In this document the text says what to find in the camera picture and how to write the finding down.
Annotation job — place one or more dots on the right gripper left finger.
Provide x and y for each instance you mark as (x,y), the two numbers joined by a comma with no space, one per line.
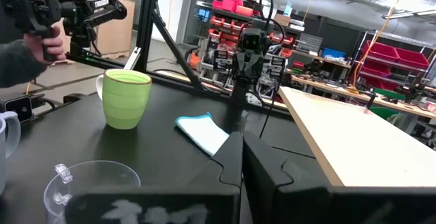
(190,200)

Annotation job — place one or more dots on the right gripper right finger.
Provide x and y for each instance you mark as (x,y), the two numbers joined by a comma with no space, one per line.
(306,205)

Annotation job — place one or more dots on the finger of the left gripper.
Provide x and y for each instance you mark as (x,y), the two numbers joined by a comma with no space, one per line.
(254,65)
(244,65)

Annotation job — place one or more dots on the green ceramic mug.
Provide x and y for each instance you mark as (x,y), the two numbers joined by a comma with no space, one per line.
(125,105)

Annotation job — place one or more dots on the grey ceramic mug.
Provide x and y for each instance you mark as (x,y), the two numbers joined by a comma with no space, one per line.
(1,166)

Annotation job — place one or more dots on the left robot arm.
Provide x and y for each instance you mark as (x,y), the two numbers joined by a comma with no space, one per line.
(240,89)

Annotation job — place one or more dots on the metal shelf with red bins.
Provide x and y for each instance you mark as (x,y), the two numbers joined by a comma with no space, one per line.
(379,50)

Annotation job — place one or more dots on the orange power tool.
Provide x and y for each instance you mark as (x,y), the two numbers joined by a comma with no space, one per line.
(194,62)

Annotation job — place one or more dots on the small cardboard box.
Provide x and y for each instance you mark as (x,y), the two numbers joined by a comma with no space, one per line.
(282,20)

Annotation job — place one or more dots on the red bin storage rack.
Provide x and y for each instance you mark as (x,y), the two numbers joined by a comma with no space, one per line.
(228,2)

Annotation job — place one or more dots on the light blue folded cloth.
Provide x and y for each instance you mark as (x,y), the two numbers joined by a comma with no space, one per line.
(202,132)

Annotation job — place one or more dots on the blue storage bin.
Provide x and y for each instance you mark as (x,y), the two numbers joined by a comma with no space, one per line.
(334,53)

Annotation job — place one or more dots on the wooden workbench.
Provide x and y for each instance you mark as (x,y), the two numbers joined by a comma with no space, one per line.
(340,89)

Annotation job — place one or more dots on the green bin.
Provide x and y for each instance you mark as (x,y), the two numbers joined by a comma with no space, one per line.
(383,112)

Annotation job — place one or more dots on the wooden pallet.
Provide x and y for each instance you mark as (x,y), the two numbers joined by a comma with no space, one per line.
(114,56)

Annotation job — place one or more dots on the person's hand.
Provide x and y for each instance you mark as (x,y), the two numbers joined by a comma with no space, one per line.
(51,50)

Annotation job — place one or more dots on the person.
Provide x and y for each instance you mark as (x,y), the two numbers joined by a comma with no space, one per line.
(17,64)

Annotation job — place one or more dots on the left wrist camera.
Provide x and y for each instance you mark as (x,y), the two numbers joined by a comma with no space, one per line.
(251,42)

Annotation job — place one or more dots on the white frame bracket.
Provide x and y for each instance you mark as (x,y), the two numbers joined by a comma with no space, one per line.
(133,59)

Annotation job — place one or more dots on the black cube camera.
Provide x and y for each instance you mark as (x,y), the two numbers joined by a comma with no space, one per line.
(18,108)

